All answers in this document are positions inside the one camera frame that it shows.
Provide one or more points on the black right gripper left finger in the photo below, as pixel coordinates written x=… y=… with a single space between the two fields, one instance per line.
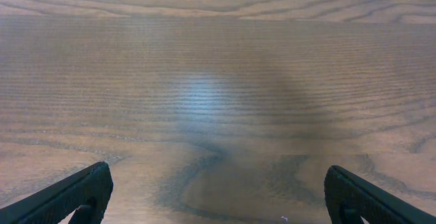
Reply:
x=84 y=194

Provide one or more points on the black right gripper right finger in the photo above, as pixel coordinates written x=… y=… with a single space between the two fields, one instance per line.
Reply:
x=351 y=199

